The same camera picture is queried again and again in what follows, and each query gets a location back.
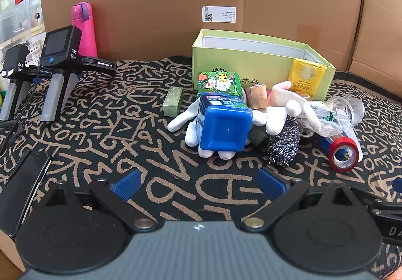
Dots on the small dark green box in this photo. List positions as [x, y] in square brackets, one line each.
[257, 135]

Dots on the clear plastic bag green print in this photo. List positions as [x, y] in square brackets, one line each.
[323, 116]

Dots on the clear plastic cup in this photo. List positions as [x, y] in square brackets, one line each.
[355, 110]

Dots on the pink bottle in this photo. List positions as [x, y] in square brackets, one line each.
[84, 31]

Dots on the black hand-held device with screen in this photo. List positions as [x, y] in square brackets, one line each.
[59, 47]

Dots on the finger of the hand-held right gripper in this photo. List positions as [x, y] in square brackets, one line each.
[383, 204]
[398, 185]

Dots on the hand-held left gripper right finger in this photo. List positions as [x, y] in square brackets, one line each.
[271, 182]

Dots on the black smartphone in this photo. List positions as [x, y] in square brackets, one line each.
[22, 189]

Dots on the small light green box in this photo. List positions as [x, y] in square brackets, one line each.
[172, 101]

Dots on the white glove pink cuff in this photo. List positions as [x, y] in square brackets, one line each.
[282, 94]
[183, 119]

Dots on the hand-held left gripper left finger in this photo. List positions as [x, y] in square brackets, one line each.
[127, 184]

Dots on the light green cardboard box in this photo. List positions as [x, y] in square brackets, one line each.
[251, 60]

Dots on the yellow sachet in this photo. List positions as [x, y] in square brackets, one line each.
[307, 75]

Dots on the black tape roll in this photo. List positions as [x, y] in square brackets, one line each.
[306, 136]

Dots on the green printed carton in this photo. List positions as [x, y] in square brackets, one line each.
[219, 82]

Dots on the red tape roll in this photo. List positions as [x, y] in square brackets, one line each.
[344, 141]

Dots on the small brown box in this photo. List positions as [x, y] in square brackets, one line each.
[257, 96]

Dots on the large brown cardboard box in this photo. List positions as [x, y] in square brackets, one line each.
[141, 0]

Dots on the white shipping label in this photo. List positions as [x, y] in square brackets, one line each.
[219, 14]

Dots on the steel wool scrubber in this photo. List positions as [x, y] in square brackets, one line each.
[282, 145]

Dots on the blue plastic box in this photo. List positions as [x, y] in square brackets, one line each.
[224, 129]

